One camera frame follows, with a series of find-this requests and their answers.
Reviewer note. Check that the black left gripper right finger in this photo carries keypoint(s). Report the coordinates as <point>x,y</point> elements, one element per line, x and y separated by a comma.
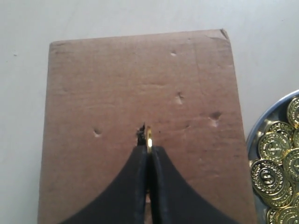
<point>173,200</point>

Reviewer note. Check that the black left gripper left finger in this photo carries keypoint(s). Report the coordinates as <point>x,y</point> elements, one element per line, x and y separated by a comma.
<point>123,201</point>

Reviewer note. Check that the gold coin edgewise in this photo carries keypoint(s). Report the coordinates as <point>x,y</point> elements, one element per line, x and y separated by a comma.
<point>149,139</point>

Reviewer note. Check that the brown cardboard box with slot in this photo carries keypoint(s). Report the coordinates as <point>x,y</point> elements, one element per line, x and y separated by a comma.
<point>101,91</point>

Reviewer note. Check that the gold coin left upper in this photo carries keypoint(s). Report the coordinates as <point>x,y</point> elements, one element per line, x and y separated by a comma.
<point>267,177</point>

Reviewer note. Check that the gold coin top of pile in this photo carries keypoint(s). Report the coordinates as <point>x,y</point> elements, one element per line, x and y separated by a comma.
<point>274,147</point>

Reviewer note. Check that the round steel plate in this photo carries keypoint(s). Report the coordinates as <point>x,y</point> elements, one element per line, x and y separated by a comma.
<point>277,112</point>

